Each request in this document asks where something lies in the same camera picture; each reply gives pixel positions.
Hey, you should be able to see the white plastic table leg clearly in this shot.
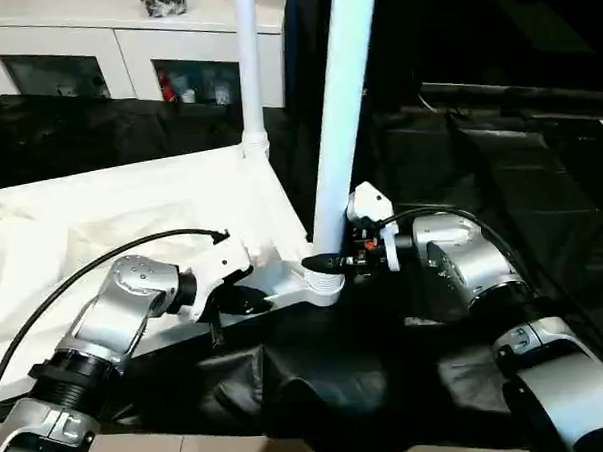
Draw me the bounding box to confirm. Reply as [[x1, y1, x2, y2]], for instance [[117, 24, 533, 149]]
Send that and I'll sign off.
[[290, 0, 391, 285], [232, 0, 274, 162]]

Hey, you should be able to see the white plastic table top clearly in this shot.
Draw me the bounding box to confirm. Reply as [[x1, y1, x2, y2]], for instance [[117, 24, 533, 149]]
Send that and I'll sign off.
[[0, 136, 352, 402]]

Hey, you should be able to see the black plastic mat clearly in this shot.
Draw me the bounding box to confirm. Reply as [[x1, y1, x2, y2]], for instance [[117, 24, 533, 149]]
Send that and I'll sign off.
[[0, 68, 603, 452]]

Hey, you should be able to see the black bar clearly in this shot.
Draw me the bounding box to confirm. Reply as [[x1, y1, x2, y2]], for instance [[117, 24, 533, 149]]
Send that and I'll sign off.
[[415, 75, 603, 124]]

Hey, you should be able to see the dark bundle on cabinet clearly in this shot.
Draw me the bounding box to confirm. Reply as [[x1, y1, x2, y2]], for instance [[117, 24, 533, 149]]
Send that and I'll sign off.
[[138, 0, 190, 20]]

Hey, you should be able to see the white cabinet with glass doors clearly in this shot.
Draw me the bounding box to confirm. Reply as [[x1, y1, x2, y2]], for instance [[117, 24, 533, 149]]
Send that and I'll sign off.
[[0, 0, 293, 122]]

